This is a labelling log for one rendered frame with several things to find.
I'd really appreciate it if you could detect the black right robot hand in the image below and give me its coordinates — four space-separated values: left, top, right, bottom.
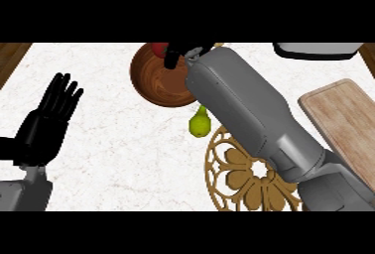
162 42 217 70

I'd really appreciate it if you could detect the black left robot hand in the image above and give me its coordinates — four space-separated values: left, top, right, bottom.
0 72 85 168

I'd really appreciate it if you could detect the red tomato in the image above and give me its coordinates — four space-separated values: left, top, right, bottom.
149 42 169 60

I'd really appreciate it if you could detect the brown wooden bowl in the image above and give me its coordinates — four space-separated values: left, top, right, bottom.
128 43 199 108

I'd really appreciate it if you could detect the round tan cutout placemat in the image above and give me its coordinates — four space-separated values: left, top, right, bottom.
203 124 304 212

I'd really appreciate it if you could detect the green pear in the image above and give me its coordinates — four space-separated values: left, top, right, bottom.
187 104 212 139

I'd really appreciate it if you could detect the white and black appliance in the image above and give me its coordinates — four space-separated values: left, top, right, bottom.
271 42 366 61

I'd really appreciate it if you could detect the pale wooden cutting board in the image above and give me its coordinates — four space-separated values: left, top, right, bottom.
296 77 375 192

